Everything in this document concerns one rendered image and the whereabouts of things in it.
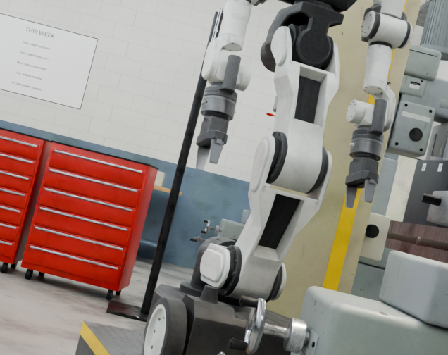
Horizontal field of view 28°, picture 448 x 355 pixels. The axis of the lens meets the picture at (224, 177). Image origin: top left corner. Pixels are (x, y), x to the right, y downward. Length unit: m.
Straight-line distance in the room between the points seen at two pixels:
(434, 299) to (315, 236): 1.89
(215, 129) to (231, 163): 8.59
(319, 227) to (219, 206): 7.27
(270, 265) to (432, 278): 0.76
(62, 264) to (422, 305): 4.79
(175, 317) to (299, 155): 0.54
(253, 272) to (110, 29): 8.72
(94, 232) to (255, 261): 3.98
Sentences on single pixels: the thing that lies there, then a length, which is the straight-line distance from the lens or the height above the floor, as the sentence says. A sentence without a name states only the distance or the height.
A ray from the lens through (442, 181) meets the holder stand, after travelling 2.42.
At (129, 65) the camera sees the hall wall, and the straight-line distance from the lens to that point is 10.92.
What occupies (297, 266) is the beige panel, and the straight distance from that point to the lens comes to 3.60.
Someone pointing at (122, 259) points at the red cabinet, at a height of 0.31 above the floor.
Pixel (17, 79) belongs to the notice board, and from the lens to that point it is 11.00.
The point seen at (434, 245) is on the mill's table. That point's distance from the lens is 2.19.
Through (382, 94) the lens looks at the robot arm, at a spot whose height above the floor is 1.27.
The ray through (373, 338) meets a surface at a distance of 1.74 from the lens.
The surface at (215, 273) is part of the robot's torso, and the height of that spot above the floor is 0.66.
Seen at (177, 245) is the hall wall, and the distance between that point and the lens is 10.84.
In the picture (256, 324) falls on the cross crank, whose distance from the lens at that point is 1.80.
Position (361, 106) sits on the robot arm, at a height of 1.21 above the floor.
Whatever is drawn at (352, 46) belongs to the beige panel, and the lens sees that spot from 3.68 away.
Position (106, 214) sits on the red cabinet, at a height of 0.59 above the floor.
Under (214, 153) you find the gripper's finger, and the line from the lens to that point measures 2.25.
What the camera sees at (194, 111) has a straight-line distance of 5.97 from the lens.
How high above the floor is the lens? 0.85
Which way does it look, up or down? 2 degrees up
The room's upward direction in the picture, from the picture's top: 14 degrees clockwise
